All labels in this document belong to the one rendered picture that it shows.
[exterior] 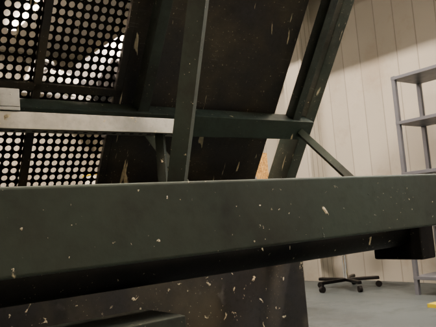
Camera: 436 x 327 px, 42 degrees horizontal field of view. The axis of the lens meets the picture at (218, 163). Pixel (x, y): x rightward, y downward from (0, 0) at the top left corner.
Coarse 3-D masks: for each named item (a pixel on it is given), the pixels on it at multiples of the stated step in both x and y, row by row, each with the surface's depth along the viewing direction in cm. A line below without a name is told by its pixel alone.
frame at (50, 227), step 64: (0, 192) 55; (64, 192) 58; (128, 192) 63; (192, 192) 68; (256, 192) 74; (320, 192) 81; (384, 192) 90; (0, 256) 54; (64, 256) 58; (128, 256) 62; (192, 256) 138; (256, 256) 151; (320, 256) 169; (384, 256) 200; (0, 320) 158; (64, 320) 169; (128, 320) 134; (192, 320) 195; (256, 320) 212
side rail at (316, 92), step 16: (352, 0) 221; (336, 16) 221; (336, 32) 223; (336, 48) 227; (320, 64) 228; (320, 80) 230; (320, 96) 234; (304, 112) 235; (288, 144) 243; (304, 144) 242; (288, 160) 244; (272, 176) 252; (288, 176) 245
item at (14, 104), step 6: (0, 90) 124; (6, 90) 125; (12, 90) 126; (18, 90) 127; (0, 96) 124; (6, 96) 125; (12, 96) 126; (18, 96) 127; (0, 102) 124; (6, 102) 125; (12, 102) 126; (18, 102) 126; (0, 108) 124; (6, 108) 125; (12, 108) 126; (18, 108) 126
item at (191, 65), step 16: (192, 0) 131; (208, 0) 134; (192, 16) 132; (192, 32) 132; (192, 48) 133; (192, 64) 133; (192, 80) 134; (176, 96) 135; (192, 96) 135; (176, 112) 136; (192, 112) 135; (176, 128) 136; (192, 128) 139; (160, 144) 150; (176, 144) 137; (160, 160) 150; (176, 160) 138; (336, 160) 214; (160, 176) 149; (176, 176) 138
